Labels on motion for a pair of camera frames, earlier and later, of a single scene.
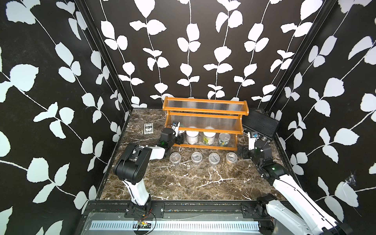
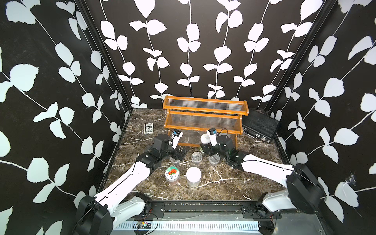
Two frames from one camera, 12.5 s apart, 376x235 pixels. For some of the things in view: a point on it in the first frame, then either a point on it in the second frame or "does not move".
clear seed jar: x=196 y=157 does not move
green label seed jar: x=208 y=137 does not move
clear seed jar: x=214 y=158 does not move
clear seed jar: x=176 y=157 does not move
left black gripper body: x=178 y=139 -> x=174 y=153
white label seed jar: x=192 y=137 -> x=193 y=176
